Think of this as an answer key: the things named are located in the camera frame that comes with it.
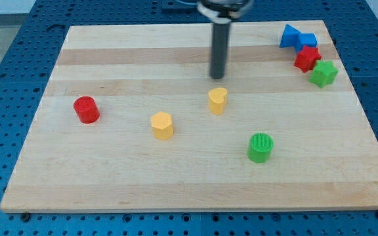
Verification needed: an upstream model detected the green cylinder block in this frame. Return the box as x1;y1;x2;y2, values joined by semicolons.
247;132;274;163

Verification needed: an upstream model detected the blue perforated table frame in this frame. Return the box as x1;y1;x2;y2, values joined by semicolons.
0;1;378;235

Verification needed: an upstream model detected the blue cube block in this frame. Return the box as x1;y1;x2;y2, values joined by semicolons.
294;33;318;54

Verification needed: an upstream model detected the red cylinder block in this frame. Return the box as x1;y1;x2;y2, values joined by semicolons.
73;96;100;124

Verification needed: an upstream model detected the yellow heart block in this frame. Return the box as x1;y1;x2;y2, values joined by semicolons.
208;87;228;115

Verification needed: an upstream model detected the wooden board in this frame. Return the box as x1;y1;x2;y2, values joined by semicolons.
0;20;378;213

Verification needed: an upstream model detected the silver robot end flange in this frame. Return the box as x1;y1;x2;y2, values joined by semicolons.
197;0;254;24

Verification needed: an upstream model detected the blue triangle block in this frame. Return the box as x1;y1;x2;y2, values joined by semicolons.
280;24;301;48

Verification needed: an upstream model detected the yellow hexagon block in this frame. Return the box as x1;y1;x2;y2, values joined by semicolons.
151;111;174;140

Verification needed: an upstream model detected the red star block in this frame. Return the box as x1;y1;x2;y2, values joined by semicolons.
294;45;322;73

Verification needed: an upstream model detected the green star block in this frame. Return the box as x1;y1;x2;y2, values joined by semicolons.
309;60;339;89

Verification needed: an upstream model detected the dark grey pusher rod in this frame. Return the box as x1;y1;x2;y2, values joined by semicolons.
209;22;231;79

